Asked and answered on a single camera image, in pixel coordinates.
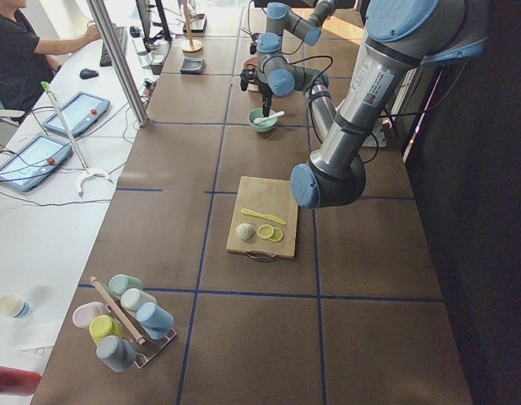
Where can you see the wire cup rack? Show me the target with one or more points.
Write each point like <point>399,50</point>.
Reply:
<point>146,348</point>

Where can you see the pink cup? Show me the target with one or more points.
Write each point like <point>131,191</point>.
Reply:
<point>84,314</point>

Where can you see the black computer mouse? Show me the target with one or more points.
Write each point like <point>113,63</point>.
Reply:
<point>87,73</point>

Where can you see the teach pendant tablet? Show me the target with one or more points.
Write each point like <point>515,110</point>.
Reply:
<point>32,164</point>
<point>82,111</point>

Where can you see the aluminium frame post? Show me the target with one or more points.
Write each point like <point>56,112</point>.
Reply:
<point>118,59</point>

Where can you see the white steamed bun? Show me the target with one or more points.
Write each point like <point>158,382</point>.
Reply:
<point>245,232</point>

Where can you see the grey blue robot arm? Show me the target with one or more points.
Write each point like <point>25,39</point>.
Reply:
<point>399,36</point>

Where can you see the white cup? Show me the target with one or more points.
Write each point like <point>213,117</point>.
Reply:
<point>133,299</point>

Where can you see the grey cup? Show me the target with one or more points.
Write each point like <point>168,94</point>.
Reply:
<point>116,352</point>

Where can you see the paper cup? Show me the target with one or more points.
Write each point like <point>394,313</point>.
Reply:
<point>13,306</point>

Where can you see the yellow plastic knife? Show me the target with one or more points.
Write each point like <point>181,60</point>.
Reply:
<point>267,216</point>

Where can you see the near teach pendant tablet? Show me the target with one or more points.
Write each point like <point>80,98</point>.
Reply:
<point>32,164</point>

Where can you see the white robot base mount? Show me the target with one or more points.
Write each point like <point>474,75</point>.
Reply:
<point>378,136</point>

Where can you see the mint green bowl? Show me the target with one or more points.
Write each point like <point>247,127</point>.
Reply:
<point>264,126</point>

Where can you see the blue cup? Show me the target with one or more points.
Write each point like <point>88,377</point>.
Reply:
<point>155,320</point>

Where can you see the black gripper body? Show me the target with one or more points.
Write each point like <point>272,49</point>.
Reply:
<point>265,89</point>

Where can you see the black monitor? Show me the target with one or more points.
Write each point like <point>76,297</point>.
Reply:
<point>154,23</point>

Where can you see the wooden cutting board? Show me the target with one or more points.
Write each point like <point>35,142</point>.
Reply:
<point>265,196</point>

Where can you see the person in black shirt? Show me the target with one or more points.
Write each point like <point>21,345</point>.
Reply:
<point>26,59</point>

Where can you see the green cup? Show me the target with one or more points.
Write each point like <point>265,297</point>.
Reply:
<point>120,283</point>

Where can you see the far teach pendant tablet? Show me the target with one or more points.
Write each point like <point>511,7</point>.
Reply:
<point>82,111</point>

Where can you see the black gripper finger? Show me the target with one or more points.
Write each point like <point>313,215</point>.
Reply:
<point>266,91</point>
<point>266,105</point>

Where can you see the white reacher grabber tool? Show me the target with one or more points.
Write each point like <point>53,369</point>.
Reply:
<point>57,123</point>

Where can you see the yellow cup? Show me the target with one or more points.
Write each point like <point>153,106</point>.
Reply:
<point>103,326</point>

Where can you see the white plastic spoon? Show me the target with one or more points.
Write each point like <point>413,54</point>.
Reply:
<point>259,120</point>

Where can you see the red bottle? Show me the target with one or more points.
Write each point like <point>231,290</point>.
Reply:
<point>18,382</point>

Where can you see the dark square dish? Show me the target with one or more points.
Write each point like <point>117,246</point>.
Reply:
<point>193,66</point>

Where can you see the pink bowl of ice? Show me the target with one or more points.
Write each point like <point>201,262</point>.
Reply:
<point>251,63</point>

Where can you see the wooden paper towel holder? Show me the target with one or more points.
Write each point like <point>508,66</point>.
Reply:
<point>192,44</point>

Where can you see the lemon slice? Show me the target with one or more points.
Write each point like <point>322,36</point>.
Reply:
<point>277,235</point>
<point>265,231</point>

